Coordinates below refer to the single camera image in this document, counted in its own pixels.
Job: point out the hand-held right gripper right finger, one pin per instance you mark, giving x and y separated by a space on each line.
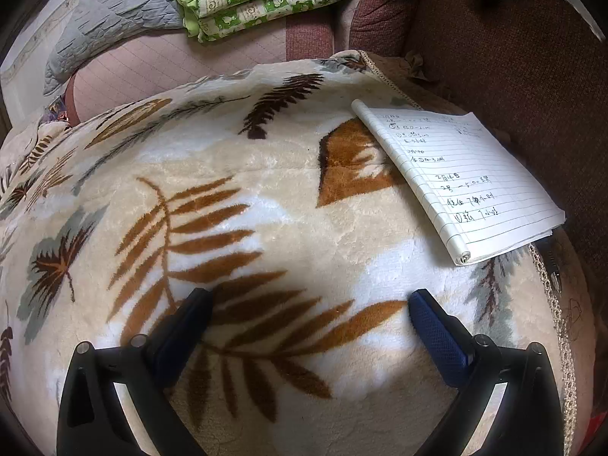
437 337

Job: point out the leaf print fleece blanket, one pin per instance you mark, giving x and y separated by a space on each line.
285 199

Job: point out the lined paper notebook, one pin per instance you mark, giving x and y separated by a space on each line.
456 175

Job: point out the grey quilted blanket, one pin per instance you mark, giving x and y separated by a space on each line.
104 23

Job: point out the pink mattress pad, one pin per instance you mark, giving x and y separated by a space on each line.
166 61

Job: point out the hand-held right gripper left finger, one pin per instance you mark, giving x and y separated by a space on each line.
189 325

